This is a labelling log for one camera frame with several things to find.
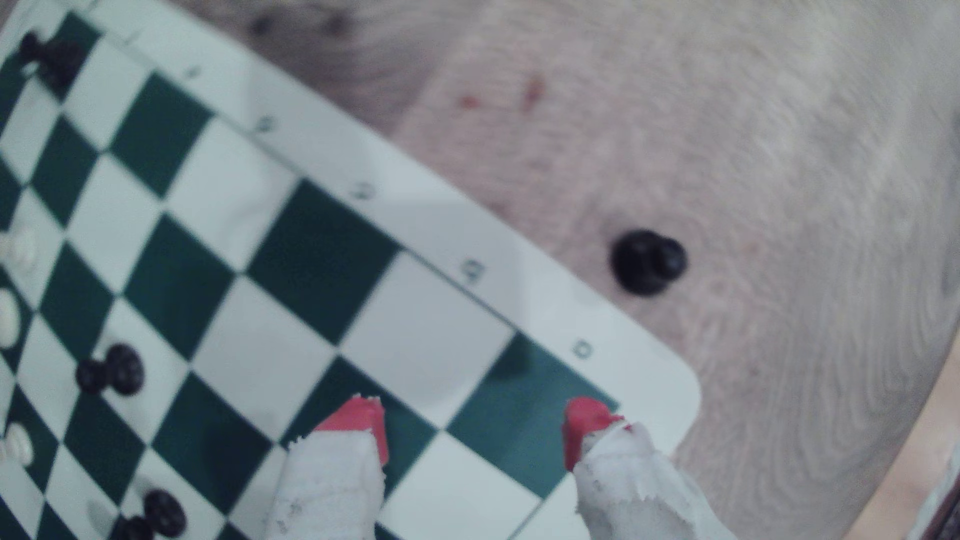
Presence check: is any white queen chess piece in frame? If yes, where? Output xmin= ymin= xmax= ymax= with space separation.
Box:
xmin=0 ymin=288 xmax=22 ymax=351

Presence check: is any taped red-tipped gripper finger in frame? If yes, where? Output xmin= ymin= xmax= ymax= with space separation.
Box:
xmin=563 ymin=396 xmax=738 ymax=540
xmin=262 ymin=396 xmax=390 ymax=540

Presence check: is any white pawn chess piece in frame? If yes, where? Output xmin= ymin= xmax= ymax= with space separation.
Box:
xmin=0 ymin=227 xmax=39 ymax=273
xmin=0 ymin=421 xmax=35 ymax=468

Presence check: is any black pawn chess piece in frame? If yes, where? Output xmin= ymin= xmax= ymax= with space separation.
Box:
xmin=75 ymin=342 xmax=146 ymax=397
xmin=609 ymin=228 xmax=689 ymax=297
xmin=112 ymin=489 xmax=189 ymax=540

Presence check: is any green white chess mat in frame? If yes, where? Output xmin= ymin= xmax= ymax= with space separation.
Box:
xmin=0 ymin=0 xmax=702 ymax=540

